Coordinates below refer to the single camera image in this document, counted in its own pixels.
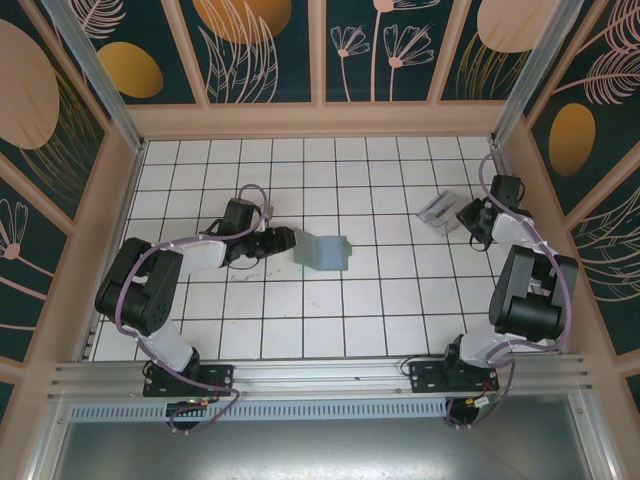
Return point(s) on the aluminium corner post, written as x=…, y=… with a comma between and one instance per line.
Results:
x=111, y=95
x=529, y=75

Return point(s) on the pink flowers wall panel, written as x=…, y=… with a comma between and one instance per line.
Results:
x=375, y=75

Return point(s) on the large cream oval wall panel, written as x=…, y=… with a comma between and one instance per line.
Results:
x=30, y=100

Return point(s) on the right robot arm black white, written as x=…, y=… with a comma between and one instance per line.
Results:
x=530, y=300

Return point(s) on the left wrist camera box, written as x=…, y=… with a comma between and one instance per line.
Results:
x=237, y=215

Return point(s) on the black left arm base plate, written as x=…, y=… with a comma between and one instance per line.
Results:
x=220, y=380

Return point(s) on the golden circle leaf wall panel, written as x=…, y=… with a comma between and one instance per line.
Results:
x=240, y=75

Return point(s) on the golden oval fern wall panel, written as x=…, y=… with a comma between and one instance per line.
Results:
x=600, y=100

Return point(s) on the grey metal sheet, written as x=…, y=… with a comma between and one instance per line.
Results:
x=325, y=450

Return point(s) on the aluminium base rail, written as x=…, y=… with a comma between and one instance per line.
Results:
x=325, y=380

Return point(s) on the single flower wall panel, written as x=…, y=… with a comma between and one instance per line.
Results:
x=25, y=240

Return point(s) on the cream circle wall panel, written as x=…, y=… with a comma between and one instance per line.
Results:
x=480, y=65

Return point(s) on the pink fern wall panel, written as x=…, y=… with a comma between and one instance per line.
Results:
x=610, y=260

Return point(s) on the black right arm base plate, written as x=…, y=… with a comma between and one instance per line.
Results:
x=425, y=377

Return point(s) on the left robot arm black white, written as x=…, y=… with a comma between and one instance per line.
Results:
x=140, y=295

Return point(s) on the yellow power connector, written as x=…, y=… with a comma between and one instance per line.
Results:
x=481, y=402
x=207, y=401

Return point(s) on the clear plastic card box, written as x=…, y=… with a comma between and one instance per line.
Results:
x=442, y=217

